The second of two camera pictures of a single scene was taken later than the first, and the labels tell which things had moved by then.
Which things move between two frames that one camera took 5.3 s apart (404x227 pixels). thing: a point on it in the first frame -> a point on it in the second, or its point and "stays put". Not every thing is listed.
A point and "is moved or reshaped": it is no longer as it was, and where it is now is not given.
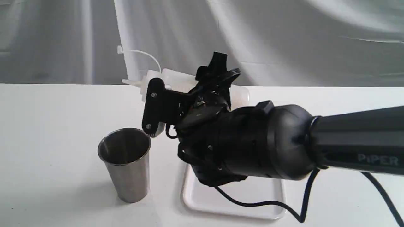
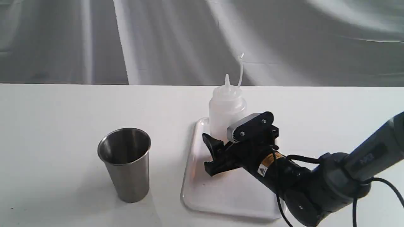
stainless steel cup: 126,152 stays put
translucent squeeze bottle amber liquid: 179,83 is moved or reshaped
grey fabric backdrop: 292,43 stays put
